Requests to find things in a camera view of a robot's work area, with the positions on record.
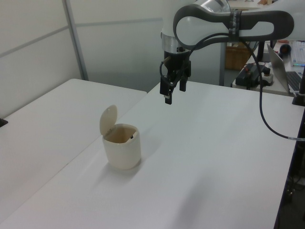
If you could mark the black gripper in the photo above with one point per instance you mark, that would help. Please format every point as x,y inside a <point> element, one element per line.
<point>176,59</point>

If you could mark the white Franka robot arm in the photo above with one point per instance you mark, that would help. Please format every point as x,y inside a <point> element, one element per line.
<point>202,21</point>

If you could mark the small cream bin with lid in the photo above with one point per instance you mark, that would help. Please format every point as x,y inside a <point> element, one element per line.
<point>122,152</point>

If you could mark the black control box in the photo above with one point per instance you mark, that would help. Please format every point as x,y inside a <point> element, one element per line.
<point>245,76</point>

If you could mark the grey emergency stop button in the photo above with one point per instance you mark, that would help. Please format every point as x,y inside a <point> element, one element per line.
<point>268,76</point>

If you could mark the silver open laptop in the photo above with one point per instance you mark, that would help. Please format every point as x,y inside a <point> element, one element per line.
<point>277,69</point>

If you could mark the red and black round object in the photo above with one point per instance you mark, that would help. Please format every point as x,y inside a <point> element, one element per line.
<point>285,48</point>

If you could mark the black table clamp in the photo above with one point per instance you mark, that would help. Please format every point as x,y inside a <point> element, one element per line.
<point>3,122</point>

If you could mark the grey metal partition post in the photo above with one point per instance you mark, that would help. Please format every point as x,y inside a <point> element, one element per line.
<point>76,38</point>

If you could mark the black monitor stand post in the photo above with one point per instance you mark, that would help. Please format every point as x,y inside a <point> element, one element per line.
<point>300,90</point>

